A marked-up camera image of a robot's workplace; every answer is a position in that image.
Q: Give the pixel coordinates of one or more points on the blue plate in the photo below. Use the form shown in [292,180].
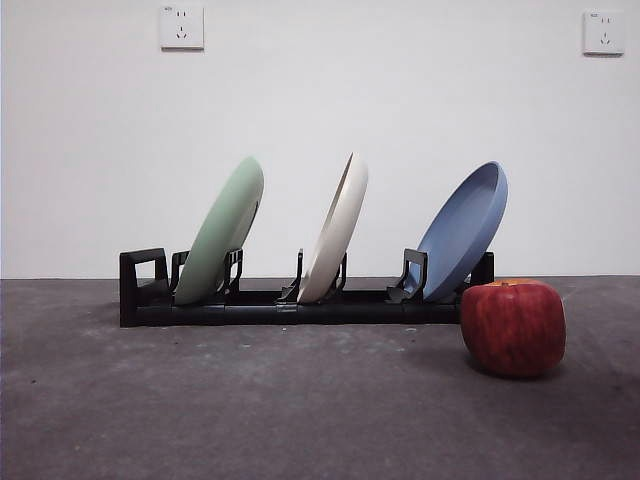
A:
[460,235]

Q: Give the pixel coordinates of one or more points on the red apple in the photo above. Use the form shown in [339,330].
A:
[512,330]

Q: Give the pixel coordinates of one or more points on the cream plate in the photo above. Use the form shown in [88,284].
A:
[340,230]

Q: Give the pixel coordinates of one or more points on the black plate rack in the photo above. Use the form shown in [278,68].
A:
[350,313]

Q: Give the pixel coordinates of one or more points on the white wall socket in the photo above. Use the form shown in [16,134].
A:
[604,33]
[182,27]

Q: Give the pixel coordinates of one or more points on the green plate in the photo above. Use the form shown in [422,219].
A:
[220,225]

